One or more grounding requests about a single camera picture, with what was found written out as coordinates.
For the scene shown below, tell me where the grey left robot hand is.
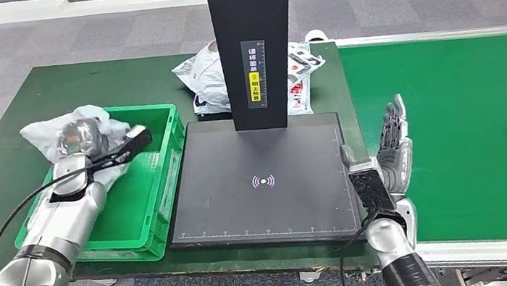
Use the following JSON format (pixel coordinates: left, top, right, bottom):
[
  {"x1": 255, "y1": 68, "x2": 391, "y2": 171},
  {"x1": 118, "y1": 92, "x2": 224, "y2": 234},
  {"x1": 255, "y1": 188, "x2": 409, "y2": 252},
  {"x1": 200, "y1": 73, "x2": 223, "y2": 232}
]
[{"x1": 53, "y1": 114, "x2": 114, "y2": 162}]

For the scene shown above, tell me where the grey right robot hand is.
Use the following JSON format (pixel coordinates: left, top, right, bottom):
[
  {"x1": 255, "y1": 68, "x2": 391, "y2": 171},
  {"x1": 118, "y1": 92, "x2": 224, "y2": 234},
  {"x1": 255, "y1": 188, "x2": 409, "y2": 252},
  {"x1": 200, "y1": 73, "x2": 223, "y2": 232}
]
[{"x1": 332, "y1": 92, "x2": 420, "y2": 202}]

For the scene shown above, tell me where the grey parcel bag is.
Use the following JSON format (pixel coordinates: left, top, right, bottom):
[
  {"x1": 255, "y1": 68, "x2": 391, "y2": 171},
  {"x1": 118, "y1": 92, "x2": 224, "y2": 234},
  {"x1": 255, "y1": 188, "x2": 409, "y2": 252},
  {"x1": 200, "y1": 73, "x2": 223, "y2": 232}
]
[{"x1": 17, "y1": 100, "x2": 139, "y2": 197}]

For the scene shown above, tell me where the green conveyor belt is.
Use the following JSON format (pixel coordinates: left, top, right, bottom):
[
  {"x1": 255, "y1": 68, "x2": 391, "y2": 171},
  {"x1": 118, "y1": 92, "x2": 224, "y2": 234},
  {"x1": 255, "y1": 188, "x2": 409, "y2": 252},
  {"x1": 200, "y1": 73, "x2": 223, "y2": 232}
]
[{"x1": 338, "y1": 27, "x2": 507, "y2": 264}]

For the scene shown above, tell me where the dark green work table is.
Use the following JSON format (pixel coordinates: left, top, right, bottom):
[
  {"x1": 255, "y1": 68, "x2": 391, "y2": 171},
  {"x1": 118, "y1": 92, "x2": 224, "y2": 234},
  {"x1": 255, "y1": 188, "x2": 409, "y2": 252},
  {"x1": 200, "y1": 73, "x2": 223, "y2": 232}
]
[{"x1": 0, "y1": 28, "x2": 385, "y2": 286}]

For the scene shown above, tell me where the green plastic crate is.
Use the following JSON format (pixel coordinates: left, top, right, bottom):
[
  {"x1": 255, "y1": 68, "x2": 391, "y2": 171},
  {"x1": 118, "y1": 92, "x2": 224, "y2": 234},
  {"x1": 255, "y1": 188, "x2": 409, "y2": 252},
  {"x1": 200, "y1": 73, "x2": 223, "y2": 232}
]
[{"x1": 0, "y1": 97, "x2": 202, "y2": 279}]

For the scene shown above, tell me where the white mailer bag red print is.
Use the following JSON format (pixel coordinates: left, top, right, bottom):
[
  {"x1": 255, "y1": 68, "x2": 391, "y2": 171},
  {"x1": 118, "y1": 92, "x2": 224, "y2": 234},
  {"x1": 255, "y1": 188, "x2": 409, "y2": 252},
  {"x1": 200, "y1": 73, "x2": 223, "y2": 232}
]
[{"x1": 280, "y1": 38, "x2": 332, "y2": 117}]

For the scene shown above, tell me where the white printed mailer bag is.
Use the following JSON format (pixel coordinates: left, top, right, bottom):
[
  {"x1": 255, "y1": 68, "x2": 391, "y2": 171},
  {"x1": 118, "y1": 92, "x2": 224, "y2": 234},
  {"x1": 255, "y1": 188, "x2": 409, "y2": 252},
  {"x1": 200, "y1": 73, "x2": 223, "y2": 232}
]
[{"x1": 168, "y1": 38, "x2": 234, "y2": 121}]

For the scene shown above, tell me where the black scanner column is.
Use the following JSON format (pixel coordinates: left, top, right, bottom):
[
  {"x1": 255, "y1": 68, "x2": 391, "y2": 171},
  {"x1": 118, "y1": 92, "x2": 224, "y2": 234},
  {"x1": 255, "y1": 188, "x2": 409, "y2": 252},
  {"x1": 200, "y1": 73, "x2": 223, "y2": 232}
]
[{"x1": 204, "y1": 0, "x2": 309, "y2": 138}]

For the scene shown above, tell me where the grey yellow ruler label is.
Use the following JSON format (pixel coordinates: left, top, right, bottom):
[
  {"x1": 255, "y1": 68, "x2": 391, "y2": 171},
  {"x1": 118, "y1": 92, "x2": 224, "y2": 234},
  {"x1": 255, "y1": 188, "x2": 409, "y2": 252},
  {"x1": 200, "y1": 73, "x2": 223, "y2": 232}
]
[{"x1": 239, "y1": 39, "x2": 273, "y2": 111}]

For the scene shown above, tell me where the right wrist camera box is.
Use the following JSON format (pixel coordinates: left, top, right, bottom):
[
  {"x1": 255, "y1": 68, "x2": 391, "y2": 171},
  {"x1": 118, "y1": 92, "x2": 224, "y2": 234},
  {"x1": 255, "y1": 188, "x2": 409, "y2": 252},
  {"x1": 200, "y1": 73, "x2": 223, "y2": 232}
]
[{"x1": 347, "y1": 159, "x2": 397, "y2": 217}]

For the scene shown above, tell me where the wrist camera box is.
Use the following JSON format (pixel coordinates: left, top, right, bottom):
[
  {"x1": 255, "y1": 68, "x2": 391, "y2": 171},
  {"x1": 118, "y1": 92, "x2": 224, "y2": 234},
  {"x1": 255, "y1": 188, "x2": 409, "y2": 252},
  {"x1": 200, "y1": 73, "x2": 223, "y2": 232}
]
[
  {"x1": 347, "y1": 159, "x2": 397, "y2": 217},
  {"x1": 87, "y1": 123, "x2": 156, "y2": 172}
]

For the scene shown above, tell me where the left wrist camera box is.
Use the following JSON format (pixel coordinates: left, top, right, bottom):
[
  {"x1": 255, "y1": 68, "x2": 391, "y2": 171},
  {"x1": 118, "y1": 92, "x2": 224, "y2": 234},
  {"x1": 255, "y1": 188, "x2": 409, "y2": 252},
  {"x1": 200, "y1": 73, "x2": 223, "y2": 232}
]
[{"x1": 87, "y1": 123, "x2": 156, "y2": 172}]

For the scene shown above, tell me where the black left camera cable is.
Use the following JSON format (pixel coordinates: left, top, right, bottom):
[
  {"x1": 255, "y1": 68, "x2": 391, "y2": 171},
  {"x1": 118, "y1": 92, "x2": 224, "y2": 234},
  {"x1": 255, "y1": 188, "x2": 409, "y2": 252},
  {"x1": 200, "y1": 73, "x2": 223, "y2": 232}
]
[{"x1": 0, "y1": 148, "x2": 153, "y2": 285}]

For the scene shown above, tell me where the black camera cable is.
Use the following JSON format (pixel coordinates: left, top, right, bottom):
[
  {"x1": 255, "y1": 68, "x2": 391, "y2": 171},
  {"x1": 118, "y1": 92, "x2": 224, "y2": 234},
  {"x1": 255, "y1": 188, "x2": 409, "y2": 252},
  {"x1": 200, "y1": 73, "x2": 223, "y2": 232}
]
[
  {"x1": 0, "y1": 148, "x2": 153, "y2": 285},
  {"x1": 332, "y1": 209, "x2": 387, "y2": 286}
]

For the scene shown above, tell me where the black scanner base plate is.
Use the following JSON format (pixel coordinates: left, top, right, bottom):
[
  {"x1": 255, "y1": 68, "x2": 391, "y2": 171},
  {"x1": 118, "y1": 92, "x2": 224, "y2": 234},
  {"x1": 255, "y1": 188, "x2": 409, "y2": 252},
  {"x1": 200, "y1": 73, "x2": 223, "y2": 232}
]
[{"x1": 154, "y1": 102, "x2": 365, "y2": 263}]

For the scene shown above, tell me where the black right camera cable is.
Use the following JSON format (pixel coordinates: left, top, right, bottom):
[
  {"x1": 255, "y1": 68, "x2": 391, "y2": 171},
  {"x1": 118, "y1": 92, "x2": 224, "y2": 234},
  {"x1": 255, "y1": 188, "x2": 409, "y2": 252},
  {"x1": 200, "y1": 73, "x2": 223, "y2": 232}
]
[{"x1": 332, "y1": 209, "x2": 387, "y2": 286}]

